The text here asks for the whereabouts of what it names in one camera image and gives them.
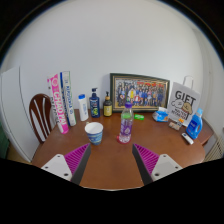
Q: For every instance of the blue patterned mug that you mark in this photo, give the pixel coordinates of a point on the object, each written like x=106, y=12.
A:
x=94, y=135

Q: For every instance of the dark green crate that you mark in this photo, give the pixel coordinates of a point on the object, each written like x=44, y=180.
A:
x=3, y=141

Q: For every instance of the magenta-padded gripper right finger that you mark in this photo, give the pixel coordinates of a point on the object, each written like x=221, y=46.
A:
x=147, y=156

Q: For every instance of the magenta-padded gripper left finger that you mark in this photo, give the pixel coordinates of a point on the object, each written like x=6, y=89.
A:
x=76, y=156

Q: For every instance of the white radiator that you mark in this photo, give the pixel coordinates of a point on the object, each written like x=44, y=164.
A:
x=218, y=146

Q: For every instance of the dark yellow-labelled pump bottle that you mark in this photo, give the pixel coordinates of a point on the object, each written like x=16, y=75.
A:
x=107, y=108

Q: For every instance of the white door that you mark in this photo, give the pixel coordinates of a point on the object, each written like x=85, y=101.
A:
x=13, y=113

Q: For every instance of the clear purple-capped water bottle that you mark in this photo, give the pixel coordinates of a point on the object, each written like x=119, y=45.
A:
x=126, y=126

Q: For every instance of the white remote control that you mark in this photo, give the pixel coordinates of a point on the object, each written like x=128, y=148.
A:
x=187, y=138

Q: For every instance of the small green box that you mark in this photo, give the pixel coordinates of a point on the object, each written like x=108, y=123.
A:
x=139, y=117

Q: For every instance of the framed group photo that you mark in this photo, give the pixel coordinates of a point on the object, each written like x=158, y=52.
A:
x=140, y=93

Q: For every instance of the pink shuttlecock tube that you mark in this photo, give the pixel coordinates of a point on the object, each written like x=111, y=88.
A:
x=58, y=106

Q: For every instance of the brown wooden chair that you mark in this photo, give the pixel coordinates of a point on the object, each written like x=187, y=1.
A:
x=36, y=110

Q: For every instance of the blue detergent bottle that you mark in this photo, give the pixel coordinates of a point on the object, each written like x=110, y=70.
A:
x=194, y=126

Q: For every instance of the dark blue pump bottle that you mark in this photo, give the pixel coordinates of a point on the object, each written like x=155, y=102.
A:
x=94, y=106

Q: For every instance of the white paper gift bag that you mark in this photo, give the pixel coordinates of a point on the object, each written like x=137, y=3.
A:
x=185, y=101

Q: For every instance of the white blue-capped lotion bottle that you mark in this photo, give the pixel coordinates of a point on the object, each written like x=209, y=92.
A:
x=83, y=108

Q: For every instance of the small snack packet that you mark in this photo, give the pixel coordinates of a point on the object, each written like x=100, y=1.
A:
x=175, y=125

